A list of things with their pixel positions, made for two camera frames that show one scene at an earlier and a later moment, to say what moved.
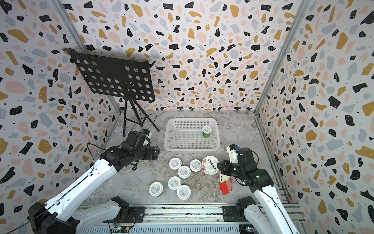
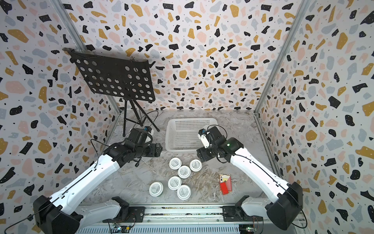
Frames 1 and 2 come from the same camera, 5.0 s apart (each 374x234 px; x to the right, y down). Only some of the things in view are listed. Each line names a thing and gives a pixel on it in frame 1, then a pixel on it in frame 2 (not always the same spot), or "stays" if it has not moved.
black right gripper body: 232,169 → 207,153
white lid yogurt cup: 195,165 stays
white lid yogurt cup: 184,172 stays
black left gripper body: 145,153 stays
